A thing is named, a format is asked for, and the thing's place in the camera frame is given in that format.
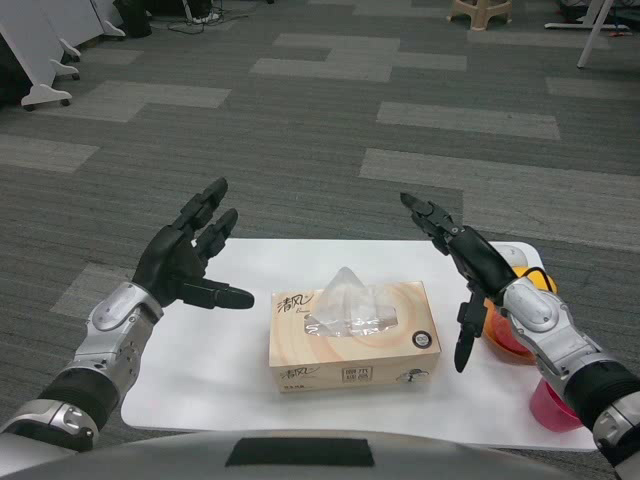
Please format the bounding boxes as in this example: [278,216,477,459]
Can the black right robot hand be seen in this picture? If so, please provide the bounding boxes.
[399,192,517,374]

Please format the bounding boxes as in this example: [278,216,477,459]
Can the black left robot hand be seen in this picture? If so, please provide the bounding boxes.
[132,176,256,311]

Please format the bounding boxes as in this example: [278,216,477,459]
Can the beige printed tissue box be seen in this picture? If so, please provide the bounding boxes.
[268,266,443,396]

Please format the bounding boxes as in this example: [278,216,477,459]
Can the white computer mouse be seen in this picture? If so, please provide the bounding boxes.
[492,243,530,269]

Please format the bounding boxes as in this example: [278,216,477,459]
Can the yellow lemon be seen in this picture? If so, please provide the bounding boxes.
[510,266,557,296]

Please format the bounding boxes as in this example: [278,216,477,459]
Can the orange plate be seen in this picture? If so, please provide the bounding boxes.
[480,299,539,369]

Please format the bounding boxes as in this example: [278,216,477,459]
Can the pink plastic cup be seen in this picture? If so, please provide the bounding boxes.
[529,380,584,431]

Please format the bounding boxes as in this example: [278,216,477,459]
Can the silver robot chest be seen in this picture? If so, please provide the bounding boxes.
[0,430,619,480]

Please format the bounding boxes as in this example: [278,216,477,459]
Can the white partition on casters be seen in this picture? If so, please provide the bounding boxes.
[34,0,83,62]
[0,24,74,112]
[0,0,82,82]
[69,0,127,40]

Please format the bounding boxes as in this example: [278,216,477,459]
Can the beige plastic stool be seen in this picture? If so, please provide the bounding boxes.
[446,0,514,31]

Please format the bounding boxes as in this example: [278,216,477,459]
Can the black waste bin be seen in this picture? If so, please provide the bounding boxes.
[113,0,153,39]

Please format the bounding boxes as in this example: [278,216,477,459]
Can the white desk leg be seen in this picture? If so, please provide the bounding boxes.
[576,0,616,70]

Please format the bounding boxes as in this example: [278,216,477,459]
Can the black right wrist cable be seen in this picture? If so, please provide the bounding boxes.
[519,267,554,294]

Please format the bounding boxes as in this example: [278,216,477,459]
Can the floor cables with power strip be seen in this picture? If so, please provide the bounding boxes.
[167,0,251,34]

